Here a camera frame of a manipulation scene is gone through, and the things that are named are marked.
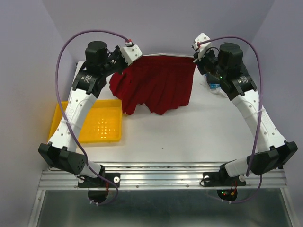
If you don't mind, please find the aluminium mounting rail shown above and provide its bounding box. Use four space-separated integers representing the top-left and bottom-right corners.
37 161 288 190

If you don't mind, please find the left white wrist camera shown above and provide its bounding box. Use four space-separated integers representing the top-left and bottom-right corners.
120 44 143 66

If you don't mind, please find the white paper sheet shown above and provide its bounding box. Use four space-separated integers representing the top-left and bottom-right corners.
200 82 228 98

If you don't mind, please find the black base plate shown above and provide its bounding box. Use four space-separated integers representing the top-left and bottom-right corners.
199 172 246 202
76 175 114 205

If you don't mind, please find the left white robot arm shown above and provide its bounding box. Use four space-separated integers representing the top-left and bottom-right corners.
38 41 142 186

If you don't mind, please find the yellow plastic tray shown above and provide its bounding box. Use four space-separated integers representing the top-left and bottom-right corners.
48 99 124 144

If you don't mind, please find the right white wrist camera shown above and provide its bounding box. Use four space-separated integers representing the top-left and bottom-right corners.
192 33 212 63

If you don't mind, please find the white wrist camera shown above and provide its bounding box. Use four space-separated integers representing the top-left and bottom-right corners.
120 44 143 66
192 33 212 63

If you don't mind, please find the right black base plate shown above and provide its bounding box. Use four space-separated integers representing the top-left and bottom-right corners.
199 172 246 202

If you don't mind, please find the blue floral skirt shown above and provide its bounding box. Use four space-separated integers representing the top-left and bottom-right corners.
205 73 221 89

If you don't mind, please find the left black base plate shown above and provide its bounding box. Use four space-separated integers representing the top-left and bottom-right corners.
76 175 114 205

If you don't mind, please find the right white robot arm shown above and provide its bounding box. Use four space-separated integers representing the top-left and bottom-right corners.
193 42 298 186

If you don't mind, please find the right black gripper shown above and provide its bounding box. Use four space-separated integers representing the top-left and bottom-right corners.
196 47 228 80

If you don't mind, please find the red skirt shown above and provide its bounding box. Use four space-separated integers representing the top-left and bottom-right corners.
109 55 196 115

